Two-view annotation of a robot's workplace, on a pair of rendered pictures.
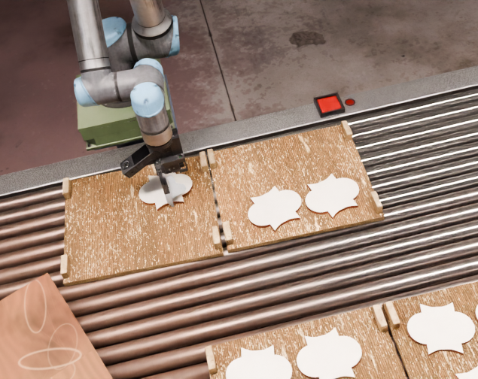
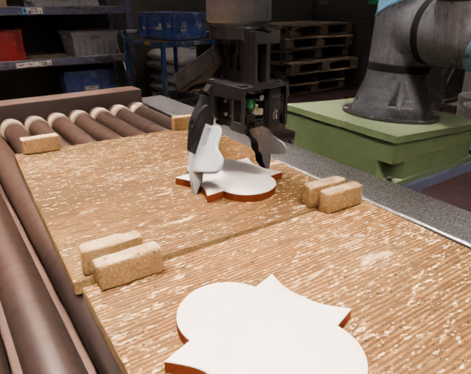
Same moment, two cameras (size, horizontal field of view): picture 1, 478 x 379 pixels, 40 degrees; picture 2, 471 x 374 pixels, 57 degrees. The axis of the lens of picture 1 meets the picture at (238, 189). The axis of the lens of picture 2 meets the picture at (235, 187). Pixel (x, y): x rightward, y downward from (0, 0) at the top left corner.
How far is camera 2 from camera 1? 149 cm
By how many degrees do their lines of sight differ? 53
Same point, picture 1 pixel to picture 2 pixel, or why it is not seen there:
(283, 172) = (426, 321)
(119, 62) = (391, 41)
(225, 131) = (443, 212)
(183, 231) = (133, 217)
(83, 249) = (81, 153)
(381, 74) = not seen: outside the picture
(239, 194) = (277, 260)
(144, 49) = (433, 25)
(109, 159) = not seen: hidden behind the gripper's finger
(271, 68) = not seen: outside the picture
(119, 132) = (321, 140)
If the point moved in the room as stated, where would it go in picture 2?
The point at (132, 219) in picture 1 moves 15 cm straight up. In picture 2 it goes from (150, 170) to (142, 66)
